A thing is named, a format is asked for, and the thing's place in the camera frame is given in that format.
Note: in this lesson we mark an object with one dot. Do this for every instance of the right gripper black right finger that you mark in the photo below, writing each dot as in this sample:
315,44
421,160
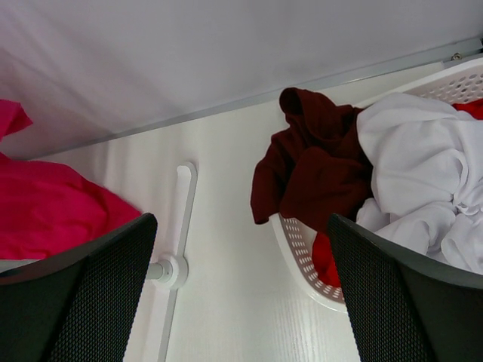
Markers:
404,306

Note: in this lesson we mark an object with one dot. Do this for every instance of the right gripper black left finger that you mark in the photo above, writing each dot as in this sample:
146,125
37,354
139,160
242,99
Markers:
78,305

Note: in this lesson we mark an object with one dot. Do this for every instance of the bright red t shirt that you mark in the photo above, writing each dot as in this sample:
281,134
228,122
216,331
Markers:
322,257

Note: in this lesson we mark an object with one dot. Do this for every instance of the pink magenta t shirt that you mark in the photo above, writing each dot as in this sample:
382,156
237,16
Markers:
48,208

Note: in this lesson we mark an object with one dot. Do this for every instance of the white t shirt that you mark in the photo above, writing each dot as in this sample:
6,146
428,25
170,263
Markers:
426,180

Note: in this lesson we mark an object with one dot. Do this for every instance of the maroon t shirt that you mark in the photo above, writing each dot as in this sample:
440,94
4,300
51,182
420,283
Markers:
315,167

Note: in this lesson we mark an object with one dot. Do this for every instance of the white clothes rack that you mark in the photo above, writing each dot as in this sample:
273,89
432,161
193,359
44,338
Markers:
170,271

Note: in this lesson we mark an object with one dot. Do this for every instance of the aluminium rail frame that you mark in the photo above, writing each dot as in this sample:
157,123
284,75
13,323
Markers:
441,54

